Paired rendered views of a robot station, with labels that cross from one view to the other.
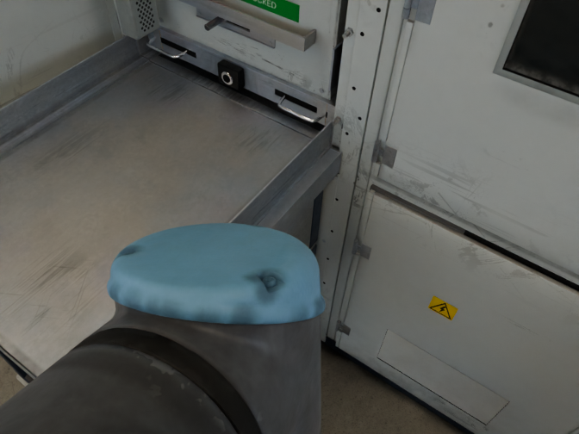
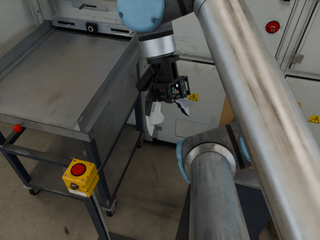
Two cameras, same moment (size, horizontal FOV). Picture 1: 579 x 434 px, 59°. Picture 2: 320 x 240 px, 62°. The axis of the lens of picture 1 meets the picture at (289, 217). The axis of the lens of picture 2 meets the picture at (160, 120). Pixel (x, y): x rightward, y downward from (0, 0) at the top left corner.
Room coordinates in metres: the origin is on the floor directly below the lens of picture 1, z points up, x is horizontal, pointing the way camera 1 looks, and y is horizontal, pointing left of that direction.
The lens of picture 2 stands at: (-0.52, 0.19, 1.64)
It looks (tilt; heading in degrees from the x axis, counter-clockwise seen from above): 46 degrees down; 343
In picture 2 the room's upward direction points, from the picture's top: straight up
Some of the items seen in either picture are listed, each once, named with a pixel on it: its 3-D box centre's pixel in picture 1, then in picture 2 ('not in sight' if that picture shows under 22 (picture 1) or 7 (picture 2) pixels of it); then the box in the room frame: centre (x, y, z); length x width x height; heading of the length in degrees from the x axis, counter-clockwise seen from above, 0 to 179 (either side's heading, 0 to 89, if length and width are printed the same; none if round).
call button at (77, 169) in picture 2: not in sight; (78, 170); (0.02, 0.30, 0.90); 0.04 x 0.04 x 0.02
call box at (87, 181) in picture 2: not in sight; (81, 177); (0.02, 0.30, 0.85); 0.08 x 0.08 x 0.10; 57
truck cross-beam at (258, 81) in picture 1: (240, 67); (94, 25); (1.01, 0.13, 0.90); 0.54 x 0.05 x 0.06; 57
